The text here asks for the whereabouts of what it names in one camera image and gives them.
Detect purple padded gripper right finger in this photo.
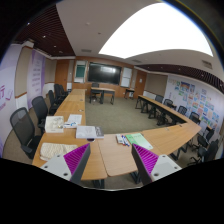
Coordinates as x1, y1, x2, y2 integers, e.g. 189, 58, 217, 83
131, 144, 181, 185

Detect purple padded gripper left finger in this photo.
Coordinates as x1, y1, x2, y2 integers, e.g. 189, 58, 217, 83
42, 144, 91, 185

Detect cream folded towel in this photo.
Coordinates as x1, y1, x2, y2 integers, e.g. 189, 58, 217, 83
40, 143, 77, 161

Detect green booklet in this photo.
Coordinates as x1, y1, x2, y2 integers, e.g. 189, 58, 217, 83
126, 133, 153, 150

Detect white book stack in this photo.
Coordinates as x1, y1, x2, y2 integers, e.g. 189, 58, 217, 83
76, 126, 104, 139

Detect blue marker pen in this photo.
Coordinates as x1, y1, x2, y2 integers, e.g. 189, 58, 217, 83
123, 136, 130, 146

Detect red marker pen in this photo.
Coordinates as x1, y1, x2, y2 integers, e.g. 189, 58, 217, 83
121, 135, 126, 146

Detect white eraser box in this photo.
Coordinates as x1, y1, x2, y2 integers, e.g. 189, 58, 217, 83
116, 134, 123, 144

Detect clear plastic bag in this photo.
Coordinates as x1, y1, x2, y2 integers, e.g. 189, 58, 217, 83
45, 116, 64, 133

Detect white paper sheets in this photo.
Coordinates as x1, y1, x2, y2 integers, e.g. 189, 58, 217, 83
67, 114, 82, 125

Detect right row wooden desk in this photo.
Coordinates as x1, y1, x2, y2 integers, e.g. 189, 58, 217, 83
136, 95, 186, 126

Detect black office chair right near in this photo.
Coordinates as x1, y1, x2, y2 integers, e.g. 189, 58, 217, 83
188, 140, 218, 166

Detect black office chair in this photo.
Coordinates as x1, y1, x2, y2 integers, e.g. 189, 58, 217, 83
48, 90, 59, 115
10, 107, 41, 159
188, 140, 218, 166
32, 96, 48, 133

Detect black office chair nearest left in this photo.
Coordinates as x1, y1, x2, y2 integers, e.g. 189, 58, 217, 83
10, 107, 41, 159

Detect black chair behind front desk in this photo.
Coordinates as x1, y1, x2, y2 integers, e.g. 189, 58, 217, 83
91, 83, 100, 100

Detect wooden front desk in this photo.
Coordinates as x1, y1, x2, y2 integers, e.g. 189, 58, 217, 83
99, 87, 115, 105

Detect white whiteboard right of screen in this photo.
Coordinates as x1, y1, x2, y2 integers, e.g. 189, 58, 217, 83
120, 68, 132, 87

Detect whiteboard left of screen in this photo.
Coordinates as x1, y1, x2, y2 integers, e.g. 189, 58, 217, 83
74, 61, 87, 83

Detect black wall display screen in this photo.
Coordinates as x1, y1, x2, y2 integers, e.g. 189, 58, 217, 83
88, 62, 122, 85

